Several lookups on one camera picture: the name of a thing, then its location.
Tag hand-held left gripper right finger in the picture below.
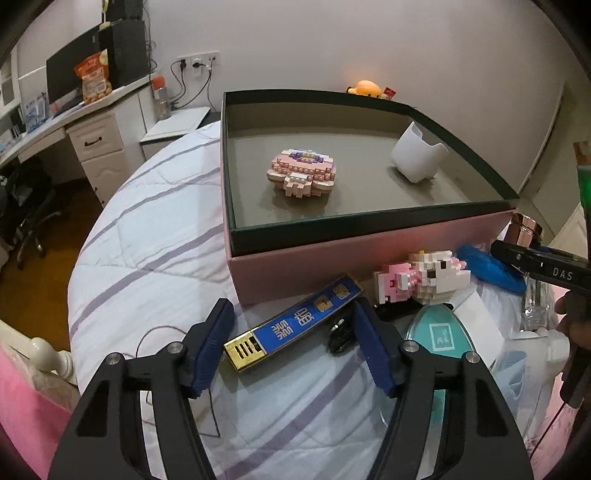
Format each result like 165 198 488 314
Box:
353 300 532 480

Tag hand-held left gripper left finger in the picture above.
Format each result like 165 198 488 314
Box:
47 298 235 480

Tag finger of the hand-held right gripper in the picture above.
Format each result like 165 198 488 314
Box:
490 240 543 274

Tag white pink brick cat toy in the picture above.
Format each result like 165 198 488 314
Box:
373 250 472 305

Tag blue and gold rectangular box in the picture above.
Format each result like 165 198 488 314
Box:
223 273 365 372

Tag pink box with dark rim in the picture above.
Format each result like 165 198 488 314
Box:
221 90 522 306

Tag person's right hand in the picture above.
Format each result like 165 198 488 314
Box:
555 292 591 349

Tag blue plastic wrapper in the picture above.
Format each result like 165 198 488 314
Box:
457 244 527 294

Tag small black object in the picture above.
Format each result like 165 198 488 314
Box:
325 318 358 356

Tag white paper card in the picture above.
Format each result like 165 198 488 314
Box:
450 291 504 365

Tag white plastic object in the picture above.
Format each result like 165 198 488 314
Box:
503 330 573 370

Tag green object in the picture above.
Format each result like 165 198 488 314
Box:
576 165 591 222

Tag blue face mask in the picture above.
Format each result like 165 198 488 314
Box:
492 351 529 411

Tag white plastic cup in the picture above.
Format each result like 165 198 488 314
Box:
391 121 448 184

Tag pink cloth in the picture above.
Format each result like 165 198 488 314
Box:
0 346 84 480

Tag pink brick flower toy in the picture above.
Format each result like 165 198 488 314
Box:
265 148 337 199

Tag orange plush toy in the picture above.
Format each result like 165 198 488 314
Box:
347 80 384 99

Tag white side table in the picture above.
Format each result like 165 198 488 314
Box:
140 106 213 160

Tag white drawer unit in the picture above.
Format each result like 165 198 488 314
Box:
67 111 127 206

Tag black office chair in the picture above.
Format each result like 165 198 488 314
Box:
0 161 63 271

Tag clear bottle with orange cap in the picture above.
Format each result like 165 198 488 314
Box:
151 76 171 121

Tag white desk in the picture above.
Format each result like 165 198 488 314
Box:
0 74 155 208

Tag orange snack bag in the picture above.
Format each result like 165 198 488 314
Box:
74 52 113 104

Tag blue white boxes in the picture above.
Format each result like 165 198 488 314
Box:
21 90 49 132

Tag black computer tower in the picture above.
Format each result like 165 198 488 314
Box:
98 18 151 88

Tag black computer monitor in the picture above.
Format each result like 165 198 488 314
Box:
45 21 114 109

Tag white hutch cabinet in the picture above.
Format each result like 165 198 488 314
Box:
0 46 21 109

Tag black speaker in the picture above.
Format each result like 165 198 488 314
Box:
109 0 144 21

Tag thin black wire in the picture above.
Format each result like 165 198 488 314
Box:
136 325 222 439

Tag cream bed post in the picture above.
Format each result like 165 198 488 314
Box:
0 318 79 386

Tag white charger with cable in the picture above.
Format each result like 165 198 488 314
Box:
191 59 214 110

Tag black power cable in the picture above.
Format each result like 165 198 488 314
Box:
168 58 190 112

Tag white wall socket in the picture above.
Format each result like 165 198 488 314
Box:
178 52 220 70

